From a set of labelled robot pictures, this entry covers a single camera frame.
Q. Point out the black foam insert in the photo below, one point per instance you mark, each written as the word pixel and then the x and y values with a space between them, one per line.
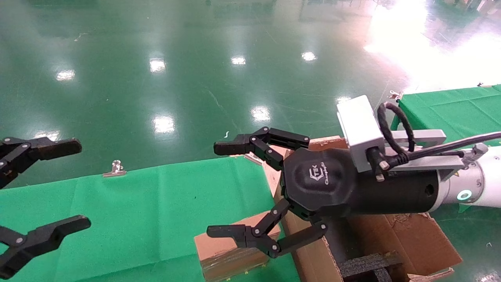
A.
pixel 364 268

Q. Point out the large open cardboard carton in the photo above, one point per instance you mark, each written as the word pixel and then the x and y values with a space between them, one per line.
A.
pixel 407 239

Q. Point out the green cloth on side table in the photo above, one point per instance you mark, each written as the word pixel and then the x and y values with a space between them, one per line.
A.
pixel 450 109

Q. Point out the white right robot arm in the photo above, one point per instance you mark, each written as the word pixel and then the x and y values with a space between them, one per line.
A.
pixel 479 180

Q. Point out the large green table cloth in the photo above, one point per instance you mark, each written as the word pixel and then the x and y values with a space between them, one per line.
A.
pixel 137 211

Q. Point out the silver metal binder clip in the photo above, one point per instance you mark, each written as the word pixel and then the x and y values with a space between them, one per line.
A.
pixel 396 95
pixel 253 158
pixel 482 84
pixel 114 169

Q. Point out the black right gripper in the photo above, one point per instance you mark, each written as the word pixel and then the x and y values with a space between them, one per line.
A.
pixel 321 180

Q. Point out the small brown cardboard box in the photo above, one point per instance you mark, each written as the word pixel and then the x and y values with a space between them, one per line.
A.
pixel 223 250

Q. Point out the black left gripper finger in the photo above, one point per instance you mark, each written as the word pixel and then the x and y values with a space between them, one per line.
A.
pixel 43 237
pixel 51 148

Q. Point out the grey camera mounting bracket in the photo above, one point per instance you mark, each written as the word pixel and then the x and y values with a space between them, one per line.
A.
pixel 422 162

